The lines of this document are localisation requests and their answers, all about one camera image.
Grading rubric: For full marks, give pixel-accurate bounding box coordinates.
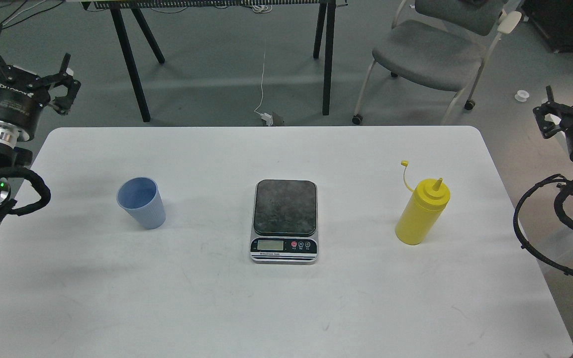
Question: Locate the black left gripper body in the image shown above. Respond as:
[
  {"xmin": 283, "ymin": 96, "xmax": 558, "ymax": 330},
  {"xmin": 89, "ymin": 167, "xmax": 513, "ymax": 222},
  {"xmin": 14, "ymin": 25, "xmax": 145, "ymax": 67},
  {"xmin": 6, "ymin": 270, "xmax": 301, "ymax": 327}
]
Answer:
[{"xmin": 0, "ymin": 66, "xmax": 54, "ymax": 142}]

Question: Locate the black-legged table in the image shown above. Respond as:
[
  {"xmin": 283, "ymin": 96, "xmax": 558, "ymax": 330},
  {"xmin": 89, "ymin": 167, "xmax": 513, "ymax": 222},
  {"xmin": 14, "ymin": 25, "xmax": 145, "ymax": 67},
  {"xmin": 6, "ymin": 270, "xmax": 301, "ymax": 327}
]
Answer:
[{"xmin": 78, "ymin": 0, "xmax": 346, "ymax": 125}]

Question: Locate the white cable with plug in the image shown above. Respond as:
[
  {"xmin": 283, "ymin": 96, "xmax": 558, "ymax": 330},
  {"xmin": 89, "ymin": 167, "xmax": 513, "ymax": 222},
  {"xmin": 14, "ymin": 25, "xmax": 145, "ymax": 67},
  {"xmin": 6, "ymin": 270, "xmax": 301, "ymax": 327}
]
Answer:
[{"xmin": 254, "ymin": 37, "xmax": 285, "ymax": 126}]

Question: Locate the yellow squeeze bottle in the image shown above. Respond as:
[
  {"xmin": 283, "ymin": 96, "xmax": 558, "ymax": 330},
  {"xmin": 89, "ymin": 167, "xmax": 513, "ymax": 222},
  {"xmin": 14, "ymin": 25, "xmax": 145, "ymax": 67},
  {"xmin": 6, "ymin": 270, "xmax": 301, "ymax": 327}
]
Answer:
[{"xmin": 395, "ymin": 160, "xmax": 451, "ymax": 246}]

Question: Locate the blue ribbed plastic cup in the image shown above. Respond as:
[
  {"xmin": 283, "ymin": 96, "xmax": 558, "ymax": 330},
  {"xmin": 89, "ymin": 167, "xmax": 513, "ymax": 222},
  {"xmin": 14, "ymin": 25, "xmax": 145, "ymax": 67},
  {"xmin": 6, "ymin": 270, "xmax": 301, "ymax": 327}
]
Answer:
[{"xmin": 116, "ymin": 177, "xmax": 166, "ymax": 230}]

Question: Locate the black equipment case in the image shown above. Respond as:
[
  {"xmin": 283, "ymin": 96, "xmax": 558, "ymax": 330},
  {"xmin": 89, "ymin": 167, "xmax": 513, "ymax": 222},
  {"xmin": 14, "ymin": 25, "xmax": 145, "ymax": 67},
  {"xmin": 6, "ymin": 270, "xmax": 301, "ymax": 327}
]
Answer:
[{"xmin": 521, "ymin": 0, "xmax": 573, "ymax": 54}]

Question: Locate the digital kitchen scale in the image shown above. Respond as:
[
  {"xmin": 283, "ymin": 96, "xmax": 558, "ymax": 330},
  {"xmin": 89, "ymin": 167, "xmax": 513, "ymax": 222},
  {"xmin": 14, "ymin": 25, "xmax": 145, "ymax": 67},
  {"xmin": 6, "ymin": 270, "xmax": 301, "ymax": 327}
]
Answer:
[{"xmin": 249, "ymin": 179, "xmax": 320, "ymax": 265}]

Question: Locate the grey office chair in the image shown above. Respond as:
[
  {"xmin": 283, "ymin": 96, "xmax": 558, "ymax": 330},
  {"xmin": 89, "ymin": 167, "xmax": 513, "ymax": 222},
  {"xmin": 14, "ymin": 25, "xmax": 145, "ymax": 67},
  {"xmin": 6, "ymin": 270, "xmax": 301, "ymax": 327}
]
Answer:
[{"xmin": 352, "ymin": 0, "xmax": 522, "ymax": 125}]

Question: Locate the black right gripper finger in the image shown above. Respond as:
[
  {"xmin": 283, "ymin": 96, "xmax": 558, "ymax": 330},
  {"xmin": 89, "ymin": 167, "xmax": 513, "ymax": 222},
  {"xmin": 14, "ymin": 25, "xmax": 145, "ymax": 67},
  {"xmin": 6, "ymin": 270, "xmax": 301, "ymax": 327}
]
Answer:
[{"xmin": 533, "ymin": 86, "xmax": 573, "ymax": 140}]

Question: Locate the small white spool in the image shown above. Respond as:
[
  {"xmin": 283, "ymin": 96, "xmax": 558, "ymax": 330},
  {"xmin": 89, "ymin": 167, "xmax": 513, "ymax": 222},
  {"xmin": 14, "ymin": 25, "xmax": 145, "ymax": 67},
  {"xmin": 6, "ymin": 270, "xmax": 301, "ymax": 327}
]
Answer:
[{"xmin": 513, "ymin": 89, "xmax": 530, "ymax": 103}]

